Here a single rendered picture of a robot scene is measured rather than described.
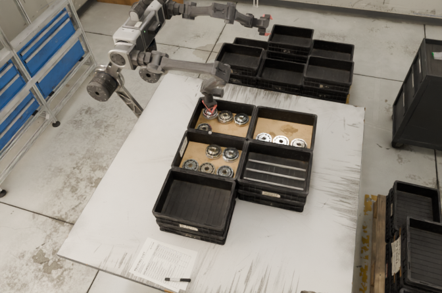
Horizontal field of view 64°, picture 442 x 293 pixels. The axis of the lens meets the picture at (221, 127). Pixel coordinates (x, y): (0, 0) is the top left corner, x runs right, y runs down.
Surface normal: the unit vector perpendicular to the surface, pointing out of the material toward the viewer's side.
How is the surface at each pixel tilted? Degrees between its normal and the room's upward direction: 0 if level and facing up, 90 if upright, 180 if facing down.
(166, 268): 0
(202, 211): 0
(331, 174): 0
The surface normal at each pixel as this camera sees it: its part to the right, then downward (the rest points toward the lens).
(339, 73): -0.05, -0.65
